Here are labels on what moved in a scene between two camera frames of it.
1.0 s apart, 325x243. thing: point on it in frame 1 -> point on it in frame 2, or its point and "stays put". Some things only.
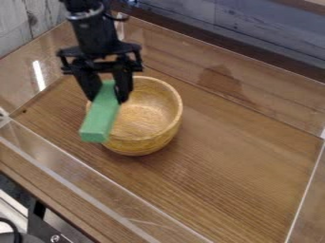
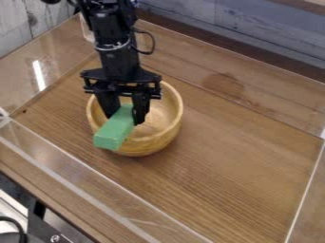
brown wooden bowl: x=147 y=119 stays put
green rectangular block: x=98 y=122 -> x=115 y=128
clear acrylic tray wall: x=202 y=159 stays put
